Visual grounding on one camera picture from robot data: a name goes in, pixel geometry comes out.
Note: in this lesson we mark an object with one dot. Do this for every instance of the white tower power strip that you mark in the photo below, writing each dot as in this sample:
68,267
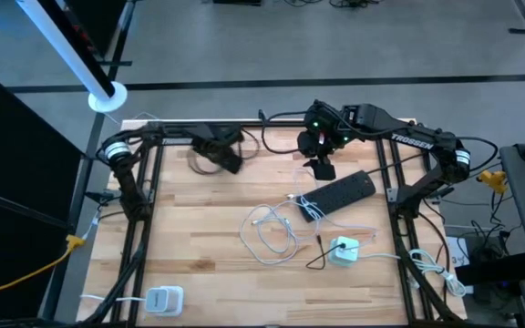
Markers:
164,300

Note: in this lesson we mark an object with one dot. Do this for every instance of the black partition panel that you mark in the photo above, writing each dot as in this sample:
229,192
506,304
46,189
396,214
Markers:
7,182
89,27

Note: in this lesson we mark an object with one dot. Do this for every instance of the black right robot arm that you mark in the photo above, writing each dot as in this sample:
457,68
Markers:
410,142

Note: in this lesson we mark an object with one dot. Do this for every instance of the pale green cube power strip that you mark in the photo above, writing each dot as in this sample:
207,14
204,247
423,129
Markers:
351,257

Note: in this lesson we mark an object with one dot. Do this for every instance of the white paper sheet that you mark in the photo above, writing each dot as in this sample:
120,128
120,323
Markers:
460,257

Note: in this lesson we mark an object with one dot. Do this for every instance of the small metal clamp bracket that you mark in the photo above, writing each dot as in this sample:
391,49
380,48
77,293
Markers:
262,116

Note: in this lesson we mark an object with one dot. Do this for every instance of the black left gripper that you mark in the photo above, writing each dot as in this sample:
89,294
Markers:
219,150

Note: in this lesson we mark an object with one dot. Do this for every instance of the black power strip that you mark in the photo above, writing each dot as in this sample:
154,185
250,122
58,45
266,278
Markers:
340,193

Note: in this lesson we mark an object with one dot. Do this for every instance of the yellow power plug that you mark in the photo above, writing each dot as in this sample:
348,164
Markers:
492,180

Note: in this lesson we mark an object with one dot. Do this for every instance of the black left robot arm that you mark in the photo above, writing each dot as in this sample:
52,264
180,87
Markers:
128,182

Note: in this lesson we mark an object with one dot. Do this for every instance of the white pole with round base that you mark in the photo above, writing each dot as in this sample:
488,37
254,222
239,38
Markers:
75,64

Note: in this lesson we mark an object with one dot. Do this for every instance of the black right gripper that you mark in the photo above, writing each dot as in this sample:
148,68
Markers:
319,143

